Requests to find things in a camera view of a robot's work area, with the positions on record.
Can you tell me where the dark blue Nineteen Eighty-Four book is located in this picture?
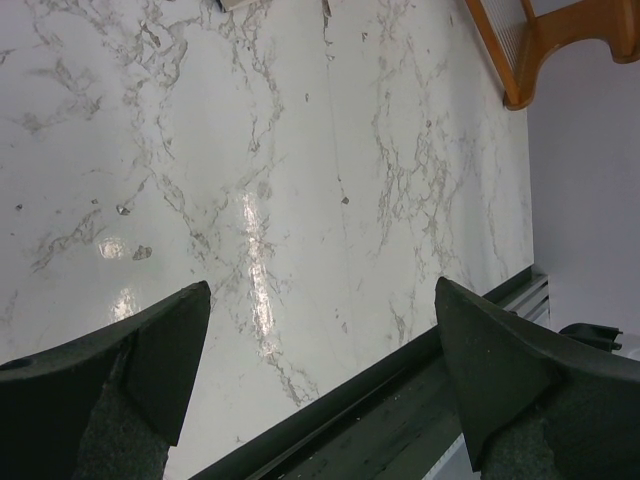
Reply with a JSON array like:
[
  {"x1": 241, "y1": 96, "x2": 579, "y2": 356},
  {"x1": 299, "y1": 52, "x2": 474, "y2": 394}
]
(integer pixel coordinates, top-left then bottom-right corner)
[{"x1": 217, "y1": 0, "x2": 258, "y2": 13}]

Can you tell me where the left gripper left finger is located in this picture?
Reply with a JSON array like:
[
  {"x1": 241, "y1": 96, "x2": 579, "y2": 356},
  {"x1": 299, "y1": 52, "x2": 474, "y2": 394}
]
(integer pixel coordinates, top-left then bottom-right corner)
[{"x1": 1, "y1": 281, "x2": 210, "y2": 479}]

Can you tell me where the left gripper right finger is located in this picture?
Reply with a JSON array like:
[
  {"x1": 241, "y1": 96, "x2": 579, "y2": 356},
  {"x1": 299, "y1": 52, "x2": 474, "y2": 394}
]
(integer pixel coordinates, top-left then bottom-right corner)
[{"x1": 435, "y1": 277, "x2": 639, "y2": 479}]

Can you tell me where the orange wooden shelf rack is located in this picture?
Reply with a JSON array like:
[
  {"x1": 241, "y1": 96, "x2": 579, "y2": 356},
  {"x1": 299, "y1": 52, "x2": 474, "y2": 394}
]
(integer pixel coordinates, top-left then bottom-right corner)
[{"x1": 466, "y1": 1, "x2": 639, "y2": 111}]

